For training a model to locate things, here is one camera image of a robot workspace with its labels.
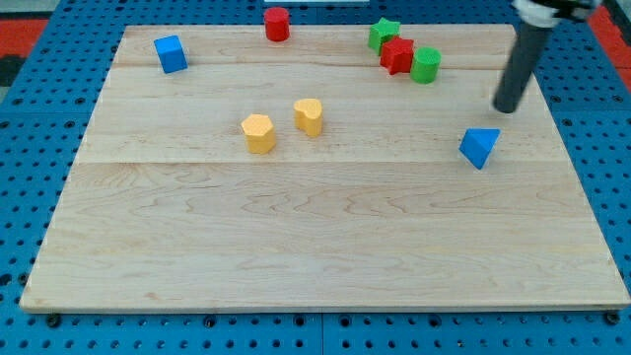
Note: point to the robot arm end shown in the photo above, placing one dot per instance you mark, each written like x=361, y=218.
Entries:
x=548, y=14

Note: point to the green cylinder block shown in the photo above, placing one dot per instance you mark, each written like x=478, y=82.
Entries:
x=425, y=65

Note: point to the red star block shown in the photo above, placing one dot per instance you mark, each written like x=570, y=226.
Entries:
x=397, y=55

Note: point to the red cylinder block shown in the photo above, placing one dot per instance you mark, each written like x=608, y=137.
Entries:
x=277, y=23

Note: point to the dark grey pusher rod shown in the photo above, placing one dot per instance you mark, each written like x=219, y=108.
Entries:
x=526, y=51

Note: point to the blue triangle block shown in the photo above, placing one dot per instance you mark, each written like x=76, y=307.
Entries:
x=477, y=145

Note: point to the yellow heart block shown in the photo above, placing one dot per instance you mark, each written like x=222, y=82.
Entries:
x=308, y=116

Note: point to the wooden board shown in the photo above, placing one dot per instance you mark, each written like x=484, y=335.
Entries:
x=166, y=211

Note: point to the green star block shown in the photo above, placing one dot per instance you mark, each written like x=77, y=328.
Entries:
x=380, y=32

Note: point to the blue cube block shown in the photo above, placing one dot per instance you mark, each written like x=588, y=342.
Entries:
x=171, y=54

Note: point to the yellow hexagon block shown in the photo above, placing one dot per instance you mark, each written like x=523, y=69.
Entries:
x=259, y=133

